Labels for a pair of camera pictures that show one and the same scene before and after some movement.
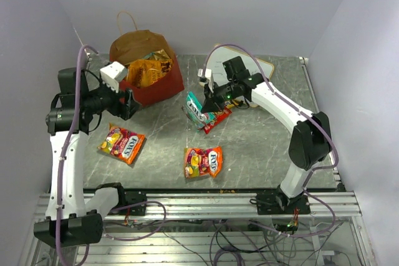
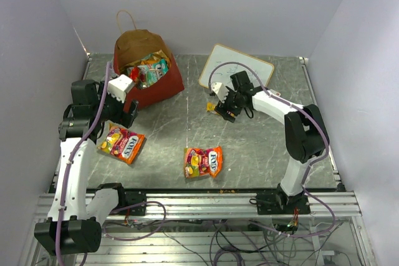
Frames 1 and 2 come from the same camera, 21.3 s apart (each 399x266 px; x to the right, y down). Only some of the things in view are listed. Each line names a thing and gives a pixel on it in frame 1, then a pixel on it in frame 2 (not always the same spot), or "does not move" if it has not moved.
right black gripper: (212, 103) → (222, 108)
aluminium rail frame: (219, 229) does not move
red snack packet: (219, 117) → (134, 73)
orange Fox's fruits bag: (202, 162) does not move
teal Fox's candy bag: (192, 109) → (157, 71)
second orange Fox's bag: (122, 143) does not move
